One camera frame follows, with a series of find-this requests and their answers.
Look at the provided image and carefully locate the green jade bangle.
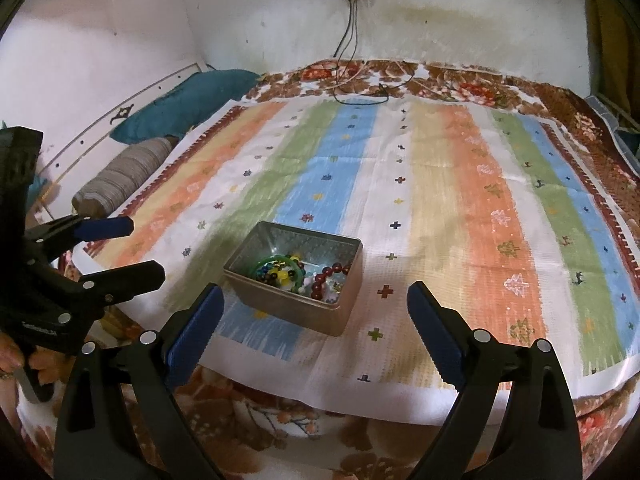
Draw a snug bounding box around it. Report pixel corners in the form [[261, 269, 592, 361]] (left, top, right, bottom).
[[250, 255, 306, 292]]

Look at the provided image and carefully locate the dark red bead bracelet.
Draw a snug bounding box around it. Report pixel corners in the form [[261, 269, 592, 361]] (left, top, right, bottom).
[[309, 263, 352, 302]]

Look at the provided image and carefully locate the person's left hand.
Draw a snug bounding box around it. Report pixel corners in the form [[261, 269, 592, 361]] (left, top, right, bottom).
[[0, 334, 66, 385]]

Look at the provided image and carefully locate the grey striped bolster pillow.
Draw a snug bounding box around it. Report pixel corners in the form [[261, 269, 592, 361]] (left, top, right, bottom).
[[72, 136, 179, 218]]

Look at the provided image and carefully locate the silver metal tin box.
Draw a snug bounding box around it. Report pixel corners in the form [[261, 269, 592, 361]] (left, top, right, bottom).
[[224, 221, 363, 337]]

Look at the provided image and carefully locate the teal pillow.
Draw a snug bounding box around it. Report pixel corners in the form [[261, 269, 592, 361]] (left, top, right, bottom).
[[110, 70, 260, 145]]

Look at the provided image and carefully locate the striped colourful woven cloth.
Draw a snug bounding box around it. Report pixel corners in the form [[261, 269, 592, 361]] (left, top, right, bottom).
[[74, 98, 639, 422]]

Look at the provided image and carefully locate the metal clothes rack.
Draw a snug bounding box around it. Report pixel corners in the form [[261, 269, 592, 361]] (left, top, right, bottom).
[[586, 94, 639, 162]]

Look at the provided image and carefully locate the brown hanging garment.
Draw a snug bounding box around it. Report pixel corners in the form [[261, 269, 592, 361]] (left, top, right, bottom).
[[586, 0, 639, 116]]

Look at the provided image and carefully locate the black charging cable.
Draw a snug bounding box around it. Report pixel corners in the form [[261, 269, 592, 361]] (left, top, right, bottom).
[[328, 0, 417, 108]]

